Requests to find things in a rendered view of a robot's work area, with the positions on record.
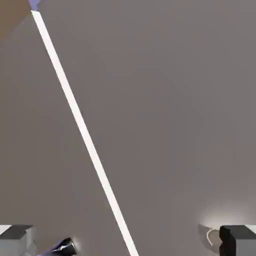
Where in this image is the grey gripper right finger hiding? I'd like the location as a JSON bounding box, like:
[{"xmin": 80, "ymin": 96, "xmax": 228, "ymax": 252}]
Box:
[{"xmin": 218, "ymin": 224, "xmax": 256, "ymax": 256}]

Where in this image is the grey cabinet with white frame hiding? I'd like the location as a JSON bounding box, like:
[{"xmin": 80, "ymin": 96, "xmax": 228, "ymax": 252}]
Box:
[{"xmin": 0, "ymin": 0, "xmax": 256, "ymax": 256}]

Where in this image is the curved metal door handle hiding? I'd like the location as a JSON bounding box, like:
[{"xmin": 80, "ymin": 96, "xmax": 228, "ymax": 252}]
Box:
[
  {"xmin": 197, "ymin": 223, "xmax": 224, "ymax": 254},
  {"xmin": 37, "ymin": 236, "xmax": 78, "ymax": 256}
]

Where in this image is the grey cabinet door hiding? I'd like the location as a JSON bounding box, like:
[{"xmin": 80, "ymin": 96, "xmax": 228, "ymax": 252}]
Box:
[
  {"xmin": 0, "ymin": 12, "xmax": 131, "ymax": 256},
  {"xmin": 37, "ymin": 0, "xmax": 256, "ymax": 256}
]

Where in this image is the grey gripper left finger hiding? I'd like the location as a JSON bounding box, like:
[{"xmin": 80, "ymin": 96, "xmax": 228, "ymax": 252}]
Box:
[{"xmin": 0, "ymin": 224, "xmax": 38, "ymax": 256}]

